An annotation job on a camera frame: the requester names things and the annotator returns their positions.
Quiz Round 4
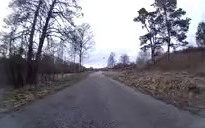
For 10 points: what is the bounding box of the group of distant trees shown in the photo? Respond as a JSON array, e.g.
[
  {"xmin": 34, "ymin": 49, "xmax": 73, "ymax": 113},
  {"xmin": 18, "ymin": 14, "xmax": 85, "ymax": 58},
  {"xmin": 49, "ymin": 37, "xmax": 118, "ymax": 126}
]
[{"xmin": 106, "ymin": 49, "xmax": 151, "ymax": 68}]

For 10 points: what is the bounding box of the grey asphalt road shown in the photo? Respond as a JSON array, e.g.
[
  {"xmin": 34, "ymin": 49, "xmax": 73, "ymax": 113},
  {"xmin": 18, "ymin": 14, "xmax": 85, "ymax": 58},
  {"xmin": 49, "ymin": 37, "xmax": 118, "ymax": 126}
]
[{"xmin": 0, "ymin": 70, "xmax": 205, "ymax": 128}]

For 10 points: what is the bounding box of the tall pine tree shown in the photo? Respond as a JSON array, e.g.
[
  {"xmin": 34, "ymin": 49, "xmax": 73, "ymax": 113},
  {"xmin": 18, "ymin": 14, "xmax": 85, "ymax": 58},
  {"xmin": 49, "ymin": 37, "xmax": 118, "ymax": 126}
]
[
  {"xmin": 151, "ymin": 0, "xmax": 193, "ymax": 61},
  {"xmin": 133, "ymin": 7, "xmax": 166, "ymax": 64}
]

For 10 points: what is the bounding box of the dry grass verge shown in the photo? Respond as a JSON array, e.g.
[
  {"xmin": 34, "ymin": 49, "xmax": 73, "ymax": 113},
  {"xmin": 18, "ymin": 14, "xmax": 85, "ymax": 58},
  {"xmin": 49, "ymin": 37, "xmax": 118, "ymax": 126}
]
[
  {"xmin": 0, "ymin": 71, "xmax": 91, "ymax": 118},
  {"xmin": 102, "ymin": 63, "xmax": 205, "ymax": 123}
]

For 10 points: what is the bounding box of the row of bare trees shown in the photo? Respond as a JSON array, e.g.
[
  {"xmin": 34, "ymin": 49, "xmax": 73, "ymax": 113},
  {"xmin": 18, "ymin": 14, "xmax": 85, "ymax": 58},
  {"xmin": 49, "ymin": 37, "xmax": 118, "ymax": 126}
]
[{"xmin": 0, "ymin": 0, "xmax": 97, "ymax": 86}]

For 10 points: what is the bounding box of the brown brush thicket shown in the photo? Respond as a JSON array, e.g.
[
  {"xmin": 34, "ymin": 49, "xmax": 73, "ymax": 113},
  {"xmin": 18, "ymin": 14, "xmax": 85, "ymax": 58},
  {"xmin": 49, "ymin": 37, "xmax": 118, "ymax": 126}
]
[{"xmin": 149, "ymin": 47, "xmax": 205, "ymax": 76}]

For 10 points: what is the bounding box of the dark hedge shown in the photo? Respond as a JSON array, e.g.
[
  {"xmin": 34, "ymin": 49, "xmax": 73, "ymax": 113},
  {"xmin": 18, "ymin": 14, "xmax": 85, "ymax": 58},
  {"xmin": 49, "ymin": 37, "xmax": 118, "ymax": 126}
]
[{"xmin": 0, "ymin": 53, "xmax": 91, "ymax": 90}]

